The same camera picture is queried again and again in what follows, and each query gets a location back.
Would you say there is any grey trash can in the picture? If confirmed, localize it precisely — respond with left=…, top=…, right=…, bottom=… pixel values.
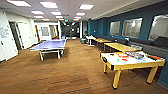
left=80, top=37, right=87, bottom=45

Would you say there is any small white table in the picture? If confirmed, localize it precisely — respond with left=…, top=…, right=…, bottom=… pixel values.
left=85, top=34, right=97, bottom=47

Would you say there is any long wooden table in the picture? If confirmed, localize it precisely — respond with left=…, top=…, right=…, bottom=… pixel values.
left=92, top=37, right=113, bottom=48
left=104, top=42, right=138, bottom=54

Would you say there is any rectangular ceiling light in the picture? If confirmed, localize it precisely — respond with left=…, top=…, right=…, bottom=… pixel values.
left=39, top=1, right=60, bottom=9
left=54, top=15, right=65, bottom=19
left=33, top=15, right=45, bottom=19
left=78, top=3, right=95, bottom=11
left=75, top=12, right=86, bottom=17
left=6, top=0, right=32, bottom=8
left=73, top=16, right=82, bottom=20
left=30, top=10, right=45, bottom=15
left=49, top=11, right=63, bottom=16

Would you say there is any blue ping pong table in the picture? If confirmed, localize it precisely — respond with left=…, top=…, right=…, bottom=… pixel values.
left=29, top=38, right=68, bottom=62

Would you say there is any large interior window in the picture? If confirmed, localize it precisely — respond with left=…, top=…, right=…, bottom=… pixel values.
left=121, top=18, right=144, bottom=38
left=148, top=13, right=168, bottom=42
left=109, top=20, right=121, bottom=36

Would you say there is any small interior window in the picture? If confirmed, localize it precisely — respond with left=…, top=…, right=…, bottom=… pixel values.
left=40, top=26, right=50, bottom=37

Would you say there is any colourful game box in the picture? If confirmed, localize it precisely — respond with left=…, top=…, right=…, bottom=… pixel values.
left=125, top=51, right=147, bottom=62

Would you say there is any yellow air hockey table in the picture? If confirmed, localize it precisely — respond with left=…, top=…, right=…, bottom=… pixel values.
left=99, top=50, right=167, bottom=90

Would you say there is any grey side door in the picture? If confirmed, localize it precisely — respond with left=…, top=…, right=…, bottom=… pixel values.
left=9, top=21, right=23, bottom=51

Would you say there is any orange black striker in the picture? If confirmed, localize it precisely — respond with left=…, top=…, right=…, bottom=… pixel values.
left=148, top=55, right=163, bottom=62

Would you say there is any dark wall bench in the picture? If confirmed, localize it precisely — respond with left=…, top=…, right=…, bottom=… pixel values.
left=128, top=36, right=168, bottom=54

